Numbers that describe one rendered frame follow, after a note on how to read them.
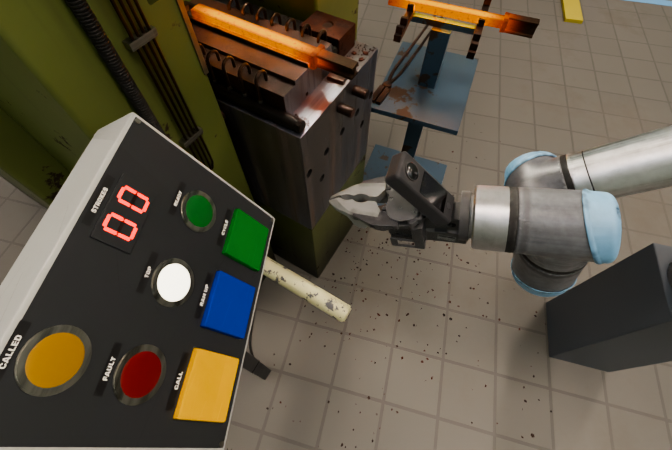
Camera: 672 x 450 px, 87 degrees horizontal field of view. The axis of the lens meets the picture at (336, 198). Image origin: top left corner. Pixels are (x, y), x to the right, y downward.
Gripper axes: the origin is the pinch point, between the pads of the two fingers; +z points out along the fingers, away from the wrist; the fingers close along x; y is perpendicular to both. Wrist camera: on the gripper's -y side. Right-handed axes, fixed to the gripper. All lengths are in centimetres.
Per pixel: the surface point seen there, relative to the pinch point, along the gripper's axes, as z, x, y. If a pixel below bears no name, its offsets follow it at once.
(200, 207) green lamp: 13.9, -10.2, -10.4
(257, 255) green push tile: 10.5, -11.0, 1.3
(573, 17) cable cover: -76, 260, 126
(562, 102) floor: -64, 167, 125
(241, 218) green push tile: 12.3, -7.6, -3.8
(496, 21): -22, 77, 17
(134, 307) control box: 12.7, -24.7, -12.6
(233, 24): 36, 41, -9
